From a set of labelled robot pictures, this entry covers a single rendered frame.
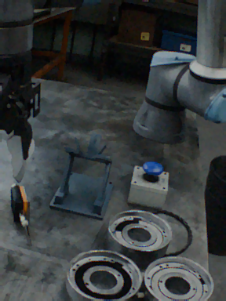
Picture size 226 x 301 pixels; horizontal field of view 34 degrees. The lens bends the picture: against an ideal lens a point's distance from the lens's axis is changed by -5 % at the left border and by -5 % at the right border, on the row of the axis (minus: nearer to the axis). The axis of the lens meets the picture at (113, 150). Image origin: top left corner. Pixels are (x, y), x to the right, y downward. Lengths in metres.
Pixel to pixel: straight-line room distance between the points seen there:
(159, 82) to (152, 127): 0.12
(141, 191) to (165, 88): 0.33
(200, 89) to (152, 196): 0.29
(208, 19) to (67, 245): 0.54
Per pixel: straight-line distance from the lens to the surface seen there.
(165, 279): 0.57
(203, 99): 0.89
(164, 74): 0.97
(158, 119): 1.00
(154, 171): 0.73
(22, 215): 0.64
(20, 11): 0.51
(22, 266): 0.59
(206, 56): 0.87
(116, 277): 0.55
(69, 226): 0.67
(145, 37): 3.99
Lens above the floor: 1.23
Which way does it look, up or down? 27 degrees down
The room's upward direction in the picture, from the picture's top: 10 degrees clockwise
